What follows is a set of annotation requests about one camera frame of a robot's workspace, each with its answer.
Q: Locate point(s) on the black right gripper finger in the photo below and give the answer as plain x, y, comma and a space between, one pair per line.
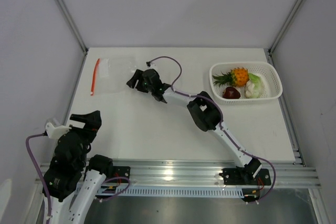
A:
138, 74
132, 83

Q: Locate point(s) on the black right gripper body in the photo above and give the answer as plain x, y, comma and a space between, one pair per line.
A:
149, 89

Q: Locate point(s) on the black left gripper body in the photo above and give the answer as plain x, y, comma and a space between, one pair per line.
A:
86, 136

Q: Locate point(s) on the clear zip bag orange zipper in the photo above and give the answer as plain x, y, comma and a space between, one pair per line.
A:
110, 74

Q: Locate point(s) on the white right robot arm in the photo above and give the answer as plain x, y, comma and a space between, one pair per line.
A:
206, 115

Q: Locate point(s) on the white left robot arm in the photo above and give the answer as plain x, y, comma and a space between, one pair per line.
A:
72, 179

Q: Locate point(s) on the dark red toy apple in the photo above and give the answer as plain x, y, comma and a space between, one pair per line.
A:
231, 93

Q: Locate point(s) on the toy pineapple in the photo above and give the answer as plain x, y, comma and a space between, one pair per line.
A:
237, 77

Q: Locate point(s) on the green toy cabbage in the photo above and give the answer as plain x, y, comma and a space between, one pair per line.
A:
258, 82

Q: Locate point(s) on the white plastic basket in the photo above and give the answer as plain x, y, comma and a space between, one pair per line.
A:
270, 78

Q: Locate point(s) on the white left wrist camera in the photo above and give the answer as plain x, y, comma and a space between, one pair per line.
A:
55, 130

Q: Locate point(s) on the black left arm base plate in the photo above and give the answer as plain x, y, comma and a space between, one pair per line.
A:
120, 173

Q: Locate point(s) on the aluminium frame rail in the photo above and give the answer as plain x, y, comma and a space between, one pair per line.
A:
206, 174

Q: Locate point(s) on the left back frame post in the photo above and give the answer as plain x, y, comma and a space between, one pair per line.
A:
71, 24

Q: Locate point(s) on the frame post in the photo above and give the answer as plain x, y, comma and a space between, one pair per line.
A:
71, 24
297, 5

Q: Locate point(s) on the white slotted cable duct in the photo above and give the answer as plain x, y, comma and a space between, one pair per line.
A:
198, 192

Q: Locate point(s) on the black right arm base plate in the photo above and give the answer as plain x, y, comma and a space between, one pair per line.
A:
238, 176

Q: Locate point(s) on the right back frame post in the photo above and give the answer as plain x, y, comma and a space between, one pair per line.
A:
297, 5

